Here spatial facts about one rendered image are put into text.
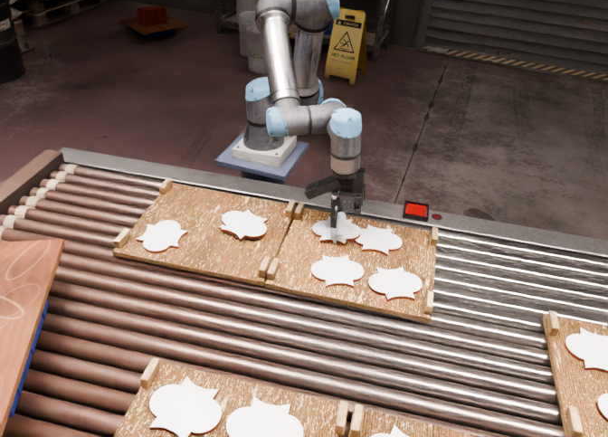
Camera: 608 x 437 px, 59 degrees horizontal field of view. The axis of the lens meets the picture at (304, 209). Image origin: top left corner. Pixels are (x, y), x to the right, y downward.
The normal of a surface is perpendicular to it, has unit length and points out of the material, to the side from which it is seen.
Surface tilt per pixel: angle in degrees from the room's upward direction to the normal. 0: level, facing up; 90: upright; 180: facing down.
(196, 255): 0
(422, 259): 0
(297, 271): 0
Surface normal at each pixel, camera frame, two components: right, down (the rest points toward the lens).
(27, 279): 0.06, -0.82
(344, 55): -0.37, 0.32
